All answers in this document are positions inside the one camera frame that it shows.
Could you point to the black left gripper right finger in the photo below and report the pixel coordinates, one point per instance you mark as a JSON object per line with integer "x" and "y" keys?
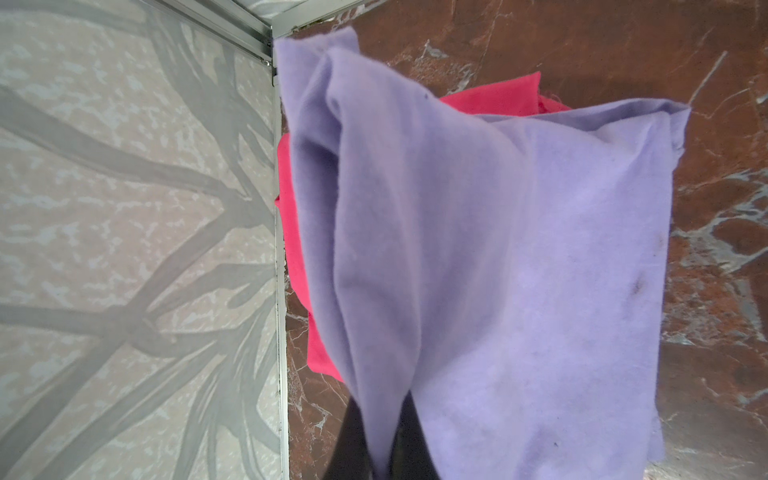
{"x": 410, "y": 457}

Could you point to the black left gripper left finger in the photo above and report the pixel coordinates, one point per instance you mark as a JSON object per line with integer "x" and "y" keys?
{"x": 350, "y": 459}

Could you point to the purple printed t-shirt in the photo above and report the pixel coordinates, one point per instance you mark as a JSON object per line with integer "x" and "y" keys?
{"x": 505, "y": 274}

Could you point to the folded magenta t-shirt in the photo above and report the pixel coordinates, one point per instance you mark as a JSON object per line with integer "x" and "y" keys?
{"x": 520, "y": 97}

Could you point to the left aluminium frame post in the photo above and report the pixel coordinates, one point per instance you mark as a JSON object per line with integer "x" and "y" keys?
{"x": 253, "y": 26}

